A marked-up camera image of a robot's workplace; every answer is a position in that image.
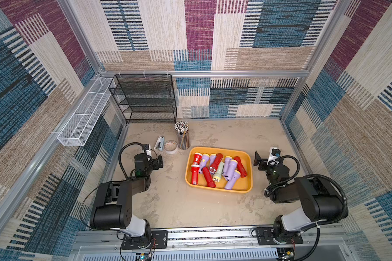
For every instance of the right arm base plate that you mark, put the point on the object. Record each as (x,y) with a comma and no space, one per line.
(267,236)

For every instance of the red flashlight white flower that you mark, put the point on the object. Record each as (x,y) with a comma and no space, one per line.
(197,158)

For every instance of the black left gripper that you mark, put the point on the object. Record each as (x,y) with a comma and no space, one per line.
(156,166)

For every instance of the aluminium front rail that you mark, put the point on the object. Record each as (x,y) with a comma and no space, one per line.
(225,237)

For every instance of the white wire mesh basket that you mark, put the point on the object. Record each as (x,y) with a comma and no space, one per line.
(80,125)

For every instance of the yellow plastic storage tray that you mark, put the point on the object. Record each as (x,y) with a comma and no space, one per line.
(242,186)

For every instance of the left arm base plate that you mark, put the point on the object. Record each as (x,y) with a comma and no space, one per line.
(150,240)

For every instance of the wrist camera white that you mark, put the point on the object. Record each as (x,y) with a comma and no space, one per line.
(274,155)
(147,150)

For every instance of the grey white stapler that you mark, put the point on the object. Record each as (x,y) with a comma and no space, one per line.
(159,143)

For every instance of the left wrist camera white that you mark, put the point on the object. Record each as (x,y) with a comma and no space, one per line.
(147,150)

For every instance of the green flashlight yellow head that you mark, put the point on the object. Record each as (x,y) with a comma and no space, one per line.
(217,176)

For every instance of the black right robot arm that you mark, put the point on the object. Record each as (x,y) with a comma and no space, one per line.
(322,199)

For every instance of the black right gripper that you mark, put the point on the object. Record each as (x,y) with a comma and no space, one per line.
(259,160)

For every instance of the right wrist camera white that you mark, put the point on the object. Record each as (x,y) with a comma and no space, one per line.
(274,155)

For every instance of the mesh cup of pencils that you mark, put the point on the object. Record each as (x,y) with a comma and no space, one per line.
(182,132)

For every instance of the black wire mesh shelf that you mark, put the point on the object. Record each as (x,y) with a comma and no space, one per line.
(145,98)

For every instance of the beige tape roll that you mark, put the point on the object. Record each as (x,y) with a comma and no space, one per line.
(170,147)

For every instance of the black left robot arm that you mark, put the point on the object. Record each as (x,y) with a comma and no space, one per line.
(112,207)

